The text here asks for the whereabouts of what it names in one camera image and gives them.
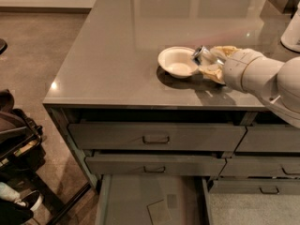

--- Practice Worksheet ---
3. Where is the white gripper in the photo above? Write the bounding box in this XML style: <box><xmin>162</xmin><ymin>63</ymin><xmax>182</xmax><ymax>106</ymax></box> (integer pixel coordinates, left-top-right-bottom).
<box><xmin>199</xmin><ymin>46</ymin><xmax>284</xmax><ymax>95</ymax></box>

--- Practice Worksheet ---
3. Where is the white appliance on counter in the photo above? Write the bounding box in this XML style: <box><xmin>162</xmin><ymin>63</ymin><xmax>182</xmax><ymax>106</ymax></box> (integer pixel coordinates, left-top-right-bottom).
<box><xmin>280</xmin><ymin>2</ymin><xmax>300</xmax><ymax>53</ymax></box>

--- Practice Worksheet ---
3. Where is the grey top right drawer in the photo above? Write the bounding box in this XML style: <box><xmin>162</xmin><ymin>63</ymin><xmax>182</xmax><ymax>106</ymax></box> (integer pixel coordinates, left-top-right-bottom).
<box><xmin>237</xmin><ymin>112</ymin><xmax>300</xmax><ymax>153</ymax></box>

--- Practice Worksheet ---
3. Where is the grey middle right drawer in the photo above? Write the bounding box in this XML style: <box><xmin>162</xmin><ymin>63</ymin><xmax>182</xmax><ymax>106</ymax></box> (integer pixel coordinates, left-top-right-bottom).
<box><xmin>221</xmin><ymin>156</ymin><xmax>300</xmax><ymax>177</ymax></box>

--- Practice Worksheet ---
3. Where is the grey counter cabinet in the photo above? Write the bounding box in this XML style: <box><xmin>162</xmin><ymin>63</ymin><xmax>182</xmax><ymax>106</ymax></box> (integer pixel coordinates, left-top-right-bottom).
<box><xmin>44</xmin><ymin>0</ymin><xmax>299</xmax><ymax>184</ymax></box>

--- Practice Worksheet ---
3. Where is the grey bottom right drawer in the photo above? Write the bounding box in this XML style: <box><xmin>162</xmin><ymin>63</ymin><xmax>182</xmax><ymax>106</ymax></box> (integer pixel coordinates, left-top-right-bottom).
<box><xmin>209</xmin><ymin>179</ymin><xmax>300</xmax><ymax>195</ymax></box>

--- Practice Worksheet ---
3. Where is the grey middle left drawer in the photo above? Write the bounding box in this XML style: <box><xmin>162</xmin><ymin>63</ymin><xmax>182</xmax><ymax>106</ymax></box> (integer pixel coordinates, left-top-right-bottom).
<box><xmin>85</xmin><ymin>150</ymin><xmax>226</xmax><ymax>176</ymax></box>

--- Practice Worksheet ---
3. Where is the grey top left drawer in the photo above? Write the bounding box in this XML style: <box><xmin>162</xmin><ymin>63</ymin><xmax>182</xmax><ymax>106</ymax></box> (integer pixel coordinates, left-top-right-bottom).
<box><xmin>67</xmin><ymin>110</ymin><xmax>247</xmax><ymax>151</ymax></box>

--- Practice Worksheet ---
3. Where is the grey open bottom drawer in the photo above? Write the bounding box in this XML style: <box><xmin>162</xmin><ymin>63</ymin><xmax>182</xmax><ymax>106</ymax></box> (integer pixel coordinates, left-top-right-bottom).
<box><xmin>95</xmin><ymin>175</ymin><xmax>213</xmax><ymax>225</ymax></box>

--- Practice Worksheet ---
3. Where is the white paper bowl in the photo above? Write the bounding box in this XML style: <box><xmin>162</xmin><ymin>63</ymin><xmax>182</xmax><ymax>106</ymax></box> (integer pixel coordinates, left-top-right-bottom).
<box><xmin>157</xmin><ymin>47</ymin><xmax>199</xmax><ymax>79</ymax></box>

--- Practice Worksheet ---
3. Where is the grey square card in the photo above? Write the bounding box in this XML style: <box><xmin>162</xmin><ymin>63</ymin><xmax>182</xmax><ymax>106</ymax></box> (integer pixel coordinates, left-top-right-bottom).
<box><xmin>147</xmin><ymin>200</ymin><xmax>172</xmax><ymax>225</ymax></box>

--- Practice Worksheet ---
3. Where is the black round object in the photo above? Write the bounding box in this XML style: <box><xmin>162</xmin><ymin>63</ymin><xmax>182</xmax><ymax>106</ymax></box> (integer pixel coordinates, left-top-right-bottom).
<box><xmin>0</xmin><ymin>38</ymin><xmax>8</xmax><ymax>54</ymax></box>

